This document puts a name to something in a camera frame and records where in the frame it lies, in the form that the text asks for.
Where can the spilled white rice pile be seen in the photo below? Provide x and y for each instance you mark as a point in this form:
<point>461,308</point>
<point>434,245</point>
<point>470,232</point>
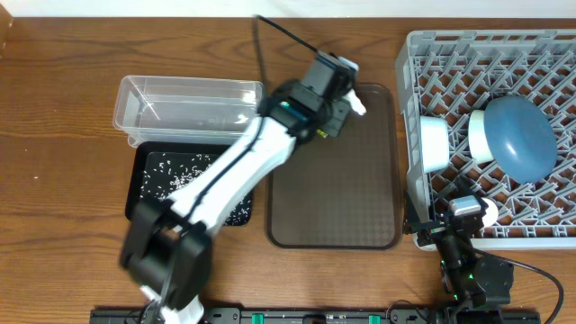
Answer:
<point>158,174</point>

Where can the pink cup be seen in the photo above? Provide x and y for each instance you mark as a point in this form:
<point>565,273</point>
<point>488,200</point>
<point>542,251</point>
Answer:
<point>491,213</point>

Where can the blue plate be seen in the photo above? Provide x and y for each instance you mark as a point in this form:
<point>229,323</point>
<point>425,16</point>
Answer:
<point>520,138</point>

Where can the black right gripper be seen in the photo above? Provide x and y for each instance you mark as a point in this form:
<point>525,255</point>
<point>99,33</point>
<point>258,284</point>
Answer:
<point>432,230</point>

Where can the mint green bowl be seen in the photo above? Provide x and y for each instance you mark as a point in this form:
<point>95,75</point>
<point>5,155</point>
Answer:
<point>478,144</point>

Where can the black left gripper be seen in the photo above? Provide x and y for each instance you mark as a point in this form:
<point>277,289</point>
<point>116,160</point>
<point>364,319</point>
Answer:
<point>337,122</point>

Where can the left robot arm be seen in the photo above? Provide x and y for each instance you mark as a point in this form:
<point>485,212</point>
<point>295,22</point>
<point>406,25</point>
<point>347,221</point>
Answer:
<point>168,247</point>

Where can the black plastic tray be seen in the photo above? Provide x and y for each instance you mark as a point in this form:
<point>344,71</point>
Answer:
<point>150,146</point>

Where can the white tissue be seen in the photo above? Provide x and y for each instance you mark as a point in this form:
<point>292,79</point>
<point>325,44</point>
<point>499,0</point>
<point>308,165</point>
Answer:
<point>355,103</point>

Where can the clear plastic bin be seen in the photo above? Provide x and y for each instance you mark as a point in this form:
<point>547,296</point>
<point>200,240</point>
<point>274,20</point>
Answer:
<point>185,109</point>

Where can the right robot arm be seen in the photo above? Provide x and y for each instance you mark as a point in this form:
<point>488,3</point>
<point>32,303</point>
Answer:
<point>476,281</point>

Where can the brown serving tray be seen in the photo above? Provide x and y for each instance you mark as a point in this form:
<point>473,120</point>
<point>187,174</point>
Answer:
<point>343,192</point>

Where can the grey dishwasher rack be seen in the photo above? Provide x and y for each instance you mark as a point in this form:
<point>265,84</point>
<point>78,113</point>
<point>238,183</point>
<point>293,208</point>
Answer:
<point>449,74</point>

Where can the light blue rice bowl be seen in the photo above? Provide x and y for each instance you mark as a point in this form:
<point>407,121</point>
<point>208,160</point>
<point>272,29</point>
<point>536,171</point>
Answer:
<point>434,143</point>

